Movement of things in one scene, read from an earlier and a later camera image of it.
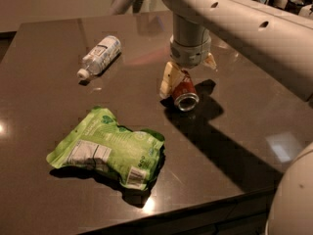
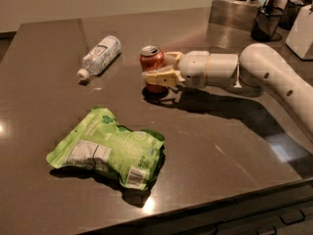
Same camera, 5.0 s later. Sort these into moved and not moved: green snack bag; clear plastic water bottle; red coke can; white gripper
Moved: white gripper; red coke can
Not moved: clear plastic water bottle; green snack bag
